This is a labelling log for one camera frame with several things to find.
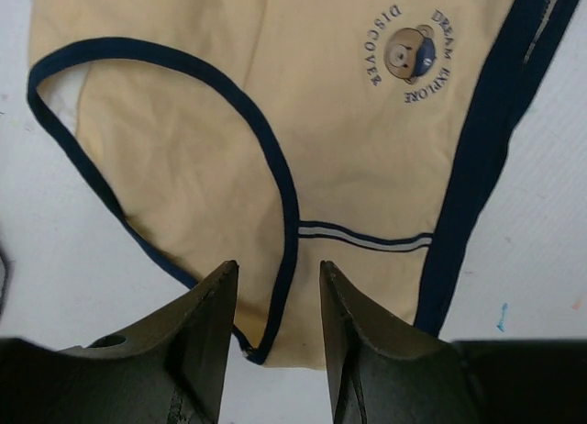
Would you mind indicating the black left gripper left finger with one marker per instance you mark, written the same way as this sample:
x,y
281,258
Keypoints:
x,y
168,367

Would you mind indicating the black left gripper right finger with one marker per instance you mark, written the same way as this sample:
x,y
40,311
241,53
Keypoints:
x,y
381,369

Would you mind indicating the beige underwear with navy trim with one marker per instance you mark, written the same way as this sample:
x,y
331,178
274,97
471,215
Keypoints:
x,y
284,133

